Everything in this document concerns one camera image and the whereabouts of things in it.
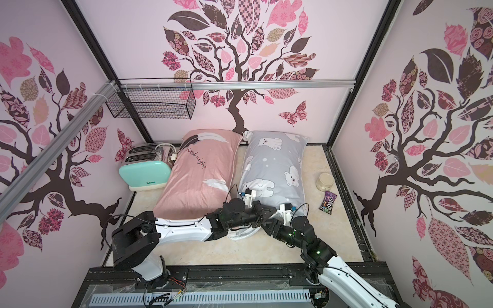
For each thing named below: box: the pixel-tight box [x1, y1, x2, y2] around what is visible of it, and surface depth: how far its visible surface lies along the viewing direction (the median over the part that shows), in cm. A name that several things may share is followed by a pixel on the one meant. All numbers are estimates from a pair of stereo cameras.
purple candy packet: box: [318, 191, 338, 215], surface depth 94 cm
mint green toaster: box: [118, 142, 173, 192], surface depth 96 cm
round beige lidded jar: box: [315, 172, 335, 192], surface depth 98 cm
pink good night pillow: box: [152, 128, 243, 220], surface depth 89 cm
